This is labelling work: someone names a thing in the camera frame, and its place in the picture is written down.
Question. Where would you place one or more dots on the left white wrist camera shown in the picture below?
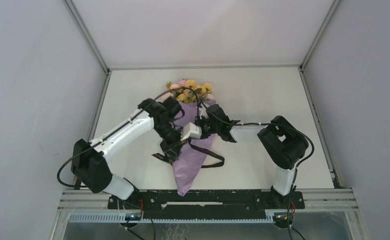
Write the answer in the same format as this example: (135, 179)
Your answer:
(191, 131)

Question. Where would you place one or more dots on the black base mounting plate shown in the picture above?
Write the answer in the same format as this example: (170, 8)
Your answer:
(230, 203)

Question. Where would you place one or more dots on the pink purple wrapping paper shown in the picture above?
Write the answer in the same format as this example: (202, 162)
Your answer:
(190, 161)

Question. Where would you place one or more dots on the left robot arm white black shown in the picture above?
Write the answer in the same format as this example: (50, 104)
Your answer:
(90, 159)

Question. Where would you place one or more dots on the white slotted cable duct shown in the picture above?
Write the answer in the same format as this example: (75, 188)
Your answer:
(115, 217)

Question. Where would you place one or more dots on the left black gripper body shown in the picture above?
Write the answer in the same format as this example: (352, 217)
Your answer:
(171, 137)

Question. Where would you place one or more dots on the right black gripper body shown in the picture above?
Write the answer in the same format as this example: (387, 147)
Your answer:
(208, 127)

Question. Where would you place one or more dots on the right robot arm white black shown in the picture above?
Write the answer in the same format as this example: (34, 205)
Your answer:
(286, 146)

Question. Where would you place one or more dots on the aluminium frame rail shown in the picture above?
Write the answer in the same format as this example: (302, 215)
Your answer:
(205, 67)

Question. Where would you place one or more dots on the white pink rose stem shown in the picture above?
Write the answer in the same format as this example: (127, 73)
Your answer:
(209, 97)

